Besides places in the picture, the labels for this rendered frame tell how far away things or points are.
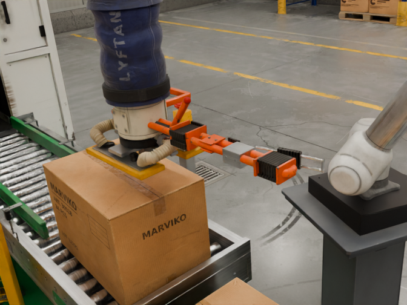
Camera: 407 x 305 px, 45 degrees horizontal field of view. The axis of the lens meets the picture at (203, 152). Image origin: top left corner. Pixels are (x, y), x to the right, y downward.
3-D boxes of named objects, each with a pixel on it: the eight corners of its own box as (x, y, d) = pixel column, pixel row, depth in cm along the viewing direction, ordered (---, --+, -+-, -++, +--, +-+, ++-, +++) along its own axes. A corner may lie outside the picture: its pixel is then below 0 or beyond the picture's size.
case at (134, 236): (60, 242, 223) (42, 164, 206) (136, 209, 244) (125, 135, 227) (126, 312, 179) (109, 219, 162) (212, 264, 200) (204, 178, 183)
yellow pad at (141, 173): (86, 153, 178) (83, 140, 176) (109, 144, 184) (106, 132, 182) (141, 181, 155) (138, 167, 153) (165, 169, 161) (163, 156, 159)
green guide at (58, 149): (12, 127, 364) (9, 115, 360) (25, 123, 370) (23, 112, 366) (128, 201, 251) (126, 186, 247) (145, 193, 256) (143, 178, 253)
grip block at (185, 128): (168, 145, 154) (166, 127, 151) (192, 135, 160) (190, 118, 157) (186, 152, 148) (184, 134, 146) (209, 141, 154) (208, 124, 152)
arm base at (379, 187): (359, 169, 208) (360, 157, 205) (401, 189, 189) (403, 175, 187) (326, 179, 200) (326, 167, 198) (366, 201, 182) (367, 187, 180)
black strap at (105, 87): (91, 94, 167) (88, 83, 165) (145, 77, 181) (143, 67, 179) (129, 108, 151) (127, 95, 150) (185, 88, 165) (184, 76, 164)
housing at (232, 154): (221, 163, 140) (220, 148, 138) (238, 154, 144) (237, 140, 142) (240, 169, 135) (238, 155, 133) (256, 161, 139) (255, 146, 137)
